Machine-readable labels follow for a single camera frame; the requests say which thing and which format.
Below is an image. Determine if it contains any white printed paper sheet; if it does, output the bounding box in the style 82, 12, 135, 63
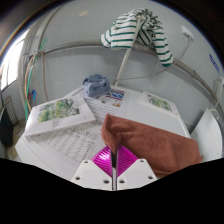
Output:
30, 121, 109, 165

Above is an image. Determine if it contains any grey horizontal wall pipe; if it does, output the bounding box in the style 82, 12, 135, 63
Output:
36, 39, 224, 111

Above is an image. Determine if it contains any grey socket cable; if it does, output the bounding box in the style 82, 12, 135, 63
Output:
118, 39, 193, 83

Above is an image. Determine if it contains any green hose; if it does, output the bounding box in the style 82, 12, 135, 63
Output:
23, 37, 49, 121

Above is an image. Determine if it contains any white leaning pole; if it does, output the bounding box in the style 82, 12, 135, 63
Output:
113, 48, 135, 87

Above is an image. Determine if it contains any blue-grey crumpled cloth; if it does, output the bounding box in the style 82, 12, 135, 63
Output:
82, 73, 112, 99

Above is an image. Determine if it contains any white top-load washing machine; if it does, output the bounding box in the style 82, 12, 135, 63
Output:
189, 107, 224, 163

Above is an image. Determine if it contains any window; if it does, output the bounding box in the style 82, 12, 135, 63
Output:
0, 29, 29, 91

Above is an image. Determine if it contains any black bin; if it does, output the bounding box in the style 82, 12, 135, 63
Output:
0, 106, 16, 148

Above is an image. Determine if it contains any brown towel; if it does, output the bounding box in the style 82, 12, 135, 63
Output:
100, 113, 204, 179

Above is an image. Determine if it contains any white wall socket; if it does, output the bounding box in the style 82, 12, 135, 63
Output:
180, 25, 195, 42

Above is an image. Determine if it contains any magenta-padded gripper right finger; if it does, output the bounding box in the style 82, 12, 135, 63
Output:
115, 144, 158, 191

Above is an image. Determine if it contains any small white picture booklet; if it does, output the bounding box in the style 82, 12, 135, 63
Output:
139, 90, 179, 116

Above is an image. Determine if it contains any white front-load washing machine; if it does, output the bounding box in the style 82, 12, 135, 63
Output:
14, 84, 193, 183

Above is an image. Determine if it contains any tan hose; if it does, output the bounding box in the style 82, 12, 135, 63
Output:
23, 54, 36, 113

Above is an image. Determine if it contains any leaflet with colour pictures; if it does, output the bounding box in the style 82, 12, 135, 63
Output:
81, 87, 127, 125

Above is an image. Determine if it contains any green white striped shirt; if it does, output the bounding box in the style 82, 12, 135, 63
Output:
100, 7, 174, 68

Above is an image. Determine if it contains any blue wall sign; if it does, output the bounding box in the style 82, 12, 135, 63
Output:
208, 53, 222, 76

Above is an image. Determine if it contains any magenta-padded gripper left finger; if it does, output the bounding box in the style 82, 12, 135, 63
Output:
70, 145, 118, 191

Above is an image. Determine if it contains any large white picture book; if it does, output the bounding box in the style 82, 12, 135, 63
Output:
23, 95, 97, 138

